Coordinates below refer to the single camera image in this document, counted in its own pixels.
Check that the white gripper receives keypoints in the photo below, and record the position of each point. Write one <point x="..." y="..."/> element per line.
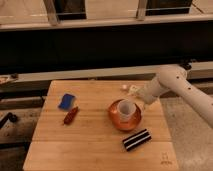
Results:
<point x="138" y="91"/>

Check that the white ceramic cup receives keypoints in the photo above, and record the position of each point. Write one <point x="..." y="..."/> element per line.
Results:
<point x="126" y="109"/>

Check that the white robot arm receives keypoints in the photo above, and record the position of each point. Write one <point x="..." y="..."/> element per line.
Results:
<point x="174" y="78"/>

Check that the copper ceramic bowl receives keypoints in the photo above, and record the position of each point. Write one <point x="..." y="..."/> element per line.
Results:
<point x="124" y="126"/>

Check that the black white striped block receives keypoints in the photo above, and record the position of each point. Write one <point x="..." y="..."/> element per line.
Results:
<point x="137" y="139"/>

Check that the blue sponge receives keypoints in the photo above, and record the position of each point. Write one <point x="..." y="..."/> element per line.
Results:
<point x="66" y="101"/>

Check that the metal frame rail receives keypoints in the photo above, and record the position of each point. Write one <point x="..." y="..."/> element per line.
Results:
<point x="198" y="70"/>

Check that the black handle object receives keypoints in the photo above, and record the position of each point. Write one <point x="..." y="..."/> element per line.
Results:
<point x="8" y="117"/>

